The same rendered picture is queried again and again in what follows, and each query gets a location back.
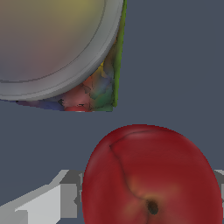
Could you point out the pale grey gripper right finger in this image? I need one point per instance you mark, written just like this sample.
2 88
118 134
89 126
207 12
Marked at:
220 186

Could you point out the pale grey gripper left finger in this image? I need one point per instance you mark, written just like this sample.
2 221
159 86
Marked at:
43 201

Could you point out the red apple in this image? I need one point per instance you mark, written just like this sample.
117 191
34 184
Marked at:
151 175

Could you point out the colourful box with green edge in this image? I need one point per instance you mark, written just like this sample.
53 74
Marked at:
99 87

